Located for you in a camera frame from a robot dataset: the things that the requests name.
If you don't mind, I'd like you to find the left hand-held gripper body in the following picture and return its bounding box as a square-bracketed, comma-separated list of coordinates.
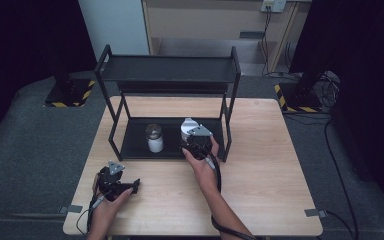
[96, 160, 135, 202]

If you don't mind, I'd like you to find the black stand with striped base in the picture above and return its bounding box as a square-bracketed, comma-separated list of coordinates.
[273, 63, 329, 114]
[43, 33, 97, 109]

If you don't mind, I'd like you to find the tangle of cables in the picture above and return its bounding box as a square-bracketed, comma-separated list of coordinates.
[316, 70, 342, 109]

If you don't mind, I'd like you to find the left hand-held gripper cable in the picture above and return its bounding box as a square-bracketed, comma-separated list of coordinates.
[75, 189, 108, 236]

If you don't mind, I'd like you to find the person's left hand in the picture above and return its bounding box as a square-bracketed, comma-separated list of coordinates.
[91, 173, 135, 235]

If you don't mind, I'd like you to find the black socket cable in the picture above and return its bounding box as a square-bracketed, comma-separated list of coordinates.
[260, 5, 291, 78]

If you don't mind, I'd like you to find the person's right hand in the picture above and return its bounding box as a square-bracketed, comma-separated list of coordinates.
[181, 134, 222, 196]

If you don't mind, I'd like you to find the right hand-held gripper cable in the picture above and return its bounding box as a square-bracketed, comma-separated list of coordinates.
[193, 142, 258, 240]

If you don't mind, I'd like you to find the grey table bracket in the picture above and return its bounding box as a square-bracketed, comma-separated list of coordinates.
[303, 208, 328, 219]
[58, 204, 84, 215]

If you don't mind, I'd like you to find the long black floor cable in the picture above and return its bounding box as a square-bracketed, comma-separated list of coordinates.
[323, 118, 360, 240]

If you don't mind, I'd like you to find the black metal two-tier rack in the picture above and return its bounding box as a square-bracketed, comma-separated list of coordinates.
[94, 44, 242, 163]

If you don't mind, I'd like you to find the white panel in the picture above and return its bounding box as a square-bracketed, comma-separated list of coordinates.
[76, 0, 151, 63]

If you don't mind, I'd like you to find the glass jar with silver lid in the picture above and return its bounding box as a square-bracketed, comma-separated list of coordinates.
[145, 123, 165, 154]

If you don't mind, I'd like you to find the white wall socket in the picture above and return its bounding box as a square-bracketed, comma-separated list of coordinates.
[260, 0, 287, 14]

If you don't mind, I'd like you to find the hand-held gripper cable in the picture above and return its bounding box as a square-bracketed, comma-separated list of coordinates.
[193, 142, 258, 240]
[75, 189, 108, 236]

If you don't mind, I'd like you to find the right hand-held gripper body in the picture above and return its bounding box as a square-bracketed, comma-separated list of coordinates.
[180, 124, 214, 161]

